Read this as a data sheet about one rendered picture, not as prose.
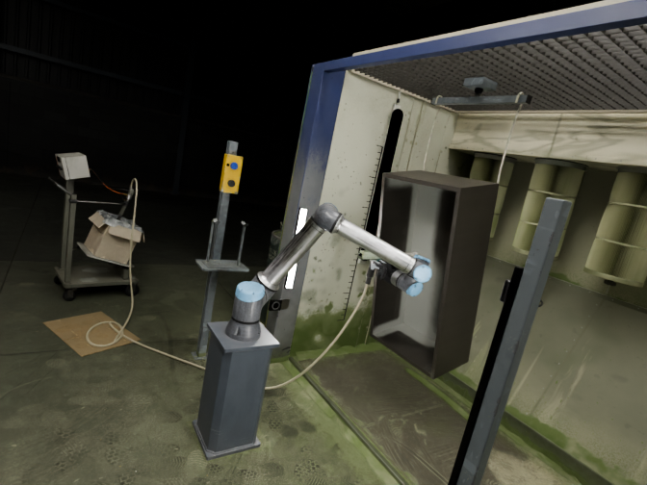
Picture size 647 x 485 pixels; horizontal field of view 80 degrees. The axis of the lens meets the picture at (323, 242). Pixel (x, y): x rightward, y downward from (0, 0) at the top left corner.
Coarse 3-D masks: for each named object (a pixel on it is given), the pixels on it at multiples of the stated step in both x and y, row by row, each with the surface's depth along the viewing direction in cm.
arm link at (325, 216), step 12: (324, 204) 201; (324, 216) 194; (336, 216) 192; (324, 228) 196; (336, 228) 193; (348, 228) 193; (360, 228) 195; (360, 240) 193; (372, 240) 193; (372, 252) 195; (384, 252) 192; (396, 252) 192; (396, 264) 193; (408, 264) 192; (420, 264) 192; (420, 276) 191
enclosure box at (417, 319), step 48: (384, 192) 255; (432, 192) 262; (480, 192) 214; (384, 240) 267; (432, 240) 268; (480, 240) 227; (384, 288) 281; (432, 288) 275; (480, 288) 242; (384, 336) 286; (432, 336) 282
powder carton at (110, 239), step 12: (96, 216) 365; (108, 216) 356; (96, 228) 363; (108, 228) 348; (120, 228) 352; (96, 240) 354; (108, 240) 350; (120, 240) 358; (96, 252) 347; (108, 252) 353; (120, 252) 361
